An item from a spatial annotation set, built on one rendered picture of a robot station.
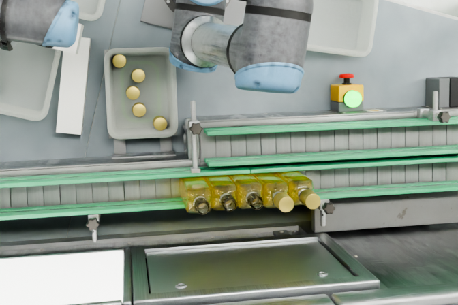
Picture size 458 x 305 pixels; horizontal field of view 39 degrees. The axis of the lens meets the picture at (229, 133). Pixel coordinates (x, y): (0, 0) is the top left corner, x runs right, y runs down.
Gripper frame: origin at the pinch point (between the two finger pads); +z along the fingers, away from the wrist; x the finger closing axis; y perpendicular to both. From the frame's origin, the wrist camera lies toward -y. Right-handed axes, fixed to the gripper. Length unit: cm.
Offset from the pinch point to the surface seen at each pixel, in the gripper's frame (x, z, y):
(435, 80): -12, 28, -103
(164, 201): 33, 18, -38
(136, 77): 5.7, 27.9, -25.5
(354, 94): -3, 24, -80
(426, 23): -27, 35, -99
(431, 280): 31, -14, -93
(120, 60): 2.3, 27.9, -20.8
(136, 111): 13.9, 27.9, -27.3
